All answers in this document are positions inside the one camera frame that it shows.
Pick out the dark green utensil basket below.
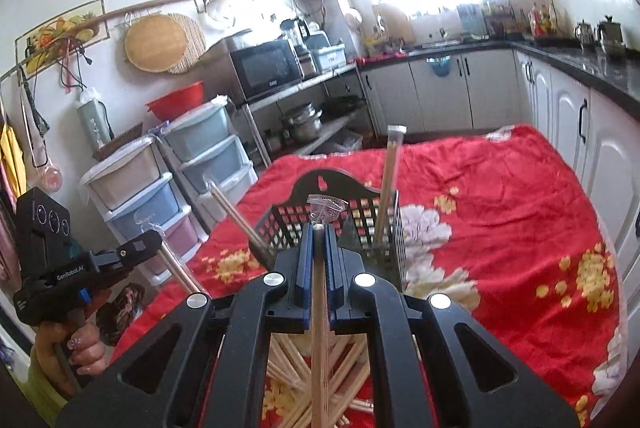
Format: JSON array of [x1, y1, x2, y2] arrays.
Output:
[[250, 169, 407, 290]]

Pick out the person's left hand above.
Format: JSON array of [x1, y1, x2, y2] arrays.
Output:
[[34, 322, 107, 399]]

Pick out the plastic drawer tower left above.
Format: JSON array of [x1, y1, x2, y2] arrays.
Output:
[[79, 135, 208, 262]]

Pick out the plastic drawer tower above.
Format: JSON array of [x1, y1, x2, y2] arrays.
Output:
[[156, 95, 258, 232], [79, 135, 208, 262]]

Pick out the red floral tablecloth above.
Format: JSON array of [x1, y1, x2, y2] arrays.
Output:
[[109, 124, 629, 428]]

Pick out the plastic drawer tower right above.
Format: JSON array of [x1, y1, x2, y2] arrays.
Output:
[[156, 95, 258, 232]]

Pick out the red plastic basin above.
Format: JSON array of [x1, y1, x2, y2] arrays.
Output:
[[146, 81, 205, 121]]

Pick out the fruit picture left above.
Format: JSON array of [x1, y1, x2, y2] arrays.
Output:
[[14, 0, 110, 78]]

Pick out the round bamboo board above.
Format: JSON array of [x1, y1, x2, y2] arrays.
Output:
[[124, 15, 188, 73]]

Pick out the metal shelf rack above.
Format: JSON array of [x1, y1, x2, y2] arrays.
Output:
[[239, 64, 376, 167]]

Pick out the stainless pots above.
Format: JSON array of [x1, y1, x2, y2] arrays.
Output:
[[282, 102, 323, 144]]

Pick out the black microwave oven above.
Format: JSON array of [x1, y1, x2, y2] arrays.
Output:
[[201, 39, 303, 107]]

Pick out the blue hanging basket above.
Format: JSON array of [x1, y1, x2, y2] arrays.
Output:
[[425, 56, 451, 78]]

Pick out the wooden cutting board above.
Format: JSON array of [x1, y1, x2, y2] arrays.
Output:
[[372, 4, 416, 45]]

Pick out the blender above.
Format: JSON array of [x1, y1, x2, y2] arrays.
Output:
[[280, 17, 316, 79]]

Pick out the steel kettle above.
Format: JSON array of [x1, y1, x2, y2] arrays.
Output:
[[574, 20, 596, 52]]

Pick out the dark teapot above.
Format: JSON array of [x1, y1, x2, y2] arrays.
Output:
[[597, 16, 626, 57]]

